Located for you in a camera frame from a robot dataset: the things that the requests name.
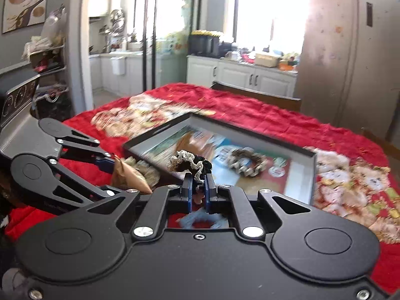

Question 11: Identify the cream knitted scrunchie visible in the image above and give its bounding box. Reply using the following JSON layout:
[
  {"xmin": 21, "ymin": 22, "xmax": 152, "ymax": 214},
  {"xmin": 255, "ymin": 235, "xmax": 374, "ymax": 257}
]
[{"xmin": 123, "ymin": 156, "xmax": 161, "ymax": 188}]

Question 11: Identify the light blue knitted scrunchie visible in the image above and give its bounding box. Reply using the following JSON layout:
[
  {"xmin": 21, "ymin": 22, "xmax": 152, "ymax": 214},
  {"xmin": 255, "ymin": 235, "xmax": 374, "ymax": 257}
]
[{"xmin": 178, "ymin": 208, "xmax": 229, "ymax": 229}]

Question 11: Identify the red quilted teddy blanket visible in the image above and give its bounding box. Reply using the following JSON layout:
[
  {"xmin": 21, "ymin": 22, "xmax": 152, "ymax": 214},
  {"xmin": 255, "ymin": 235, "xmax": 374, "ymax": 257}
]
[{"xmin": 1, "ymin": 83, "xmax": 399, "ymax": 293}]

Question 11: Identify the black white-trimmed scrunchie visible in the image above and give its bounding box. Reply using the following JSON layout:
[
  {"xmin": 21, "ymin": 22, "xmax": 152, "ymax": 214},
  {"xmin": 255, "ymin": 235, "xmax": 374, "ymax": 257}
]
[{"xmin": 167, "ymin": 150, "xmax": 212, "ymax": 184}]

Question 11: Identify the black microwave oven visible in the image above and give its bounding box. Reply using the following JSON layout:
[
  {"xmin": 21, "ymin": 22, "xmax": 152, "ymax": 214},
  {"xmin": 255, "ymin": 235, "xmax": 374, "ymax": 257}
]
[{"xmin": 188, "ymin": 30, "xmax": 222, "ymax": 58}]

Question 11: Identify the white kitchen cabinet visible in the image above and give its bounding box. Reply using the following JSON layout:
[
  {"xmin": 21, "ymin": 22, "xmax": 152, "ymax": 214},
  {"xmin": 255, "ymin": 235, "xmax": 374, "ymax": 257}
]
[{"xmin": 186, "ymin": 55, "xmax": 297, "ymax": 97}]

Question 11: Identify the brown paper pyramid packet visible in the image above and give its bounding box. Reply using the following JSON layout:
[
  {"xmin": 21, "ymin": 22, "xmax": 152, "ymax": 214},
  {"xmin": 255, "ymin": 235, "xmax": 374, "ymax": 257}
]
[{"xmin": 110, "ymin": 156, "xmax": 153, "ymax": 194}]

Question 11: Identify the framed wall picture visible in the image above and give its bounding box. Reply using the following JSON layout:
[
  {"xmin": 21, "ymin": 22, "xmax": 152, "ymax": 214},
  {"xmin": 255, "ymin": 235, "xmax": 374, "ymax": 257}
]
[{"xmin": 2, "ymin": 0, "xmax": 48, "ymax": 34}]

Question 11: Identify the colourful printed box liner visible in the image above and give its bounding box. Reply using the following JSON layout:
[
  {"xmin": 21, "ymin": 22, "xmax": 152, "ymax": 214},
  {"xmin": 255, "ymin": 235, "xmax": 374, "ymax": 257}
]
[{"xmin": 144, "ymin": 125, "xmax": 292, "ymax": 195}]

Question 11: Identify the brown white-trimmed scrunchie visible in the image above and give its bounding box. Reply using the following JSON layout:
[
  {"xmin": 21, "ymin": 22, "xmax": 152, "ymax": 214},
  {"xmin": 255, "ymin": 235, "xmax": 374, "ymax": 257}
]
[{"xmin": 226, "ymin": 148, "xmax": 269, "ymax": 178}]

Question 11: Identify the metal kitchen rack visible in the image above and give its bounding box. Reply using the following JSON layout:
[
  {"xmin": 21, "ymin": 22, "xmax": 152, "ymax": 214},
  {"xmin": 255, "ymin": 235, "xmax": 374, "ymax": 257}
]
[{"xmin": 22, "ymin": 5, "xmax": 73, "ymax": 121}]

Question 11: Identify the stainless steel refrigerator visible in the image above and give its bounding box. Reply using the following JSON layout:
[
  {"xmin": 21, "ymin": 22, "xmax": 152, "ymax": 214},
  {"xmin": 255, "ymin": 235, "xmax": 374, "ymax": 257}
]
[{"xmin": 294, "ymin": 0, "xmax": 399, "ymax": 138}]

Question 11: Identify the black shallow cardboard box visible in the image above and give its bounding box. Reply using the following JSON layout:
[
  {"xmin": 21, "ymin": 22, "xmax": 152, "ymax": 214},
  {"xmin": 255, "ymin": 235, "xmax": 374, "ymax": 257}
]
[{"xmin": 123, "ymin": 112, "xmax": 317, "ymax": 204}]

